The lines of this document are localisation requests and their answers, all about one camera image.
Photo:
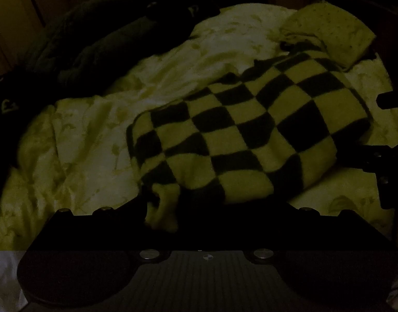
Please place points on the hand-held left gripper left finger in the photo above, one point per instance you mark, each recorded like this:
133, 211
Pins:
134, 209

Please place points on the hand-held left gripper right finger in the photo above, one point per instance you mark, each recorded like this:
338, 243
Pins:
293, 214

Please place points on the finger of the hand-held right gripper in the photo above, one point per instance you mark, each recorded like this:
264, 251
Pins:
385, 169
392, 100

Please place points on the checkered fleece garment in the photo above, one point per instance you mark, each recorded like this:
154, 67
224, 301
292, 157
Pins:
238, 126

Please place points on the white floral duvet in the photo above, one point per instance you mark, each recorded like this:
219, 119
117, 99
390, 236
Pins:
104, 130

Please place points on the light speckled pillow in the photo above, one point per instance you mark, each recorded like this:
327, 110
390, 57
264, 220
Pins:
332, 32

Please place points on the dark cloth with heart print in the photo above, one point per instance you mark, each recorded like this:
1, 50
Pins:
4, 120

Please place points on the dark plush cloth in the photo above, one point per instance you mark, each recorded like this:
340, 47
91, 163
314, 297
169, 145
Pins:
95, 39

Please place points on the wooden wardrobe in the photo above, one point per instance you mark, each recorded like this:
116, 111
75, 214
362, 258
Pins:
26, 9

